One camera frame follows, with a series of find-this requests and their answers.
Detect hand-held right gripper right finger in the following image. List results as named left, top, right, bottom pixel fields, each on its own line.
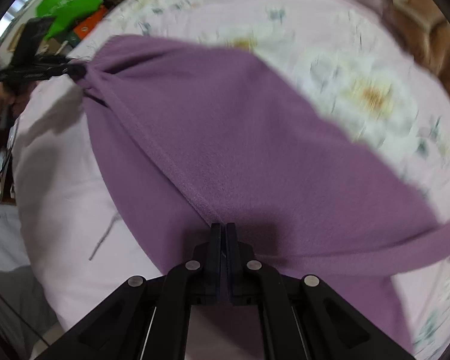
left=225, top=222, right=417, bottom=360

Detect pink floral bedsheet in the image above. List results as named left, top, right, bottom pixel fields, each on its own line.
left=11, top=0, right=450, bottom=360

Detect orange box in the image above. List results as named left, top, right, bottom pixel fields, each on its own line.
left=75, top=5, right=109, bottom=42

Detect green bag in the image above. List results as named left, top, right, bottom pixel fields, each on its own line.
left=35, top=0, right=104, bottom=40

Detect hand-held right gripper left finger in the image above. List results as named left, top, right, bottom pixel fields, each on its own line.
left=34, top=223, right=223, bottom=360

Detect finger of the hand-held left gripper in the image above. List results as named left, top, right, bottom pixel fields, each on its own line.
left=47, top=57, right=87, bottom=82

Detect brown patterned blanket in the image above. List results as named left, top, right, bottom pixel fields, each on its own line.
left=337, top=0, right=450, bottom=98

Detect purple pants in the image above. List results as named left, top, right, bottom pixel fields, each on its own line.
left=75, top=34, right=450, bottom=353

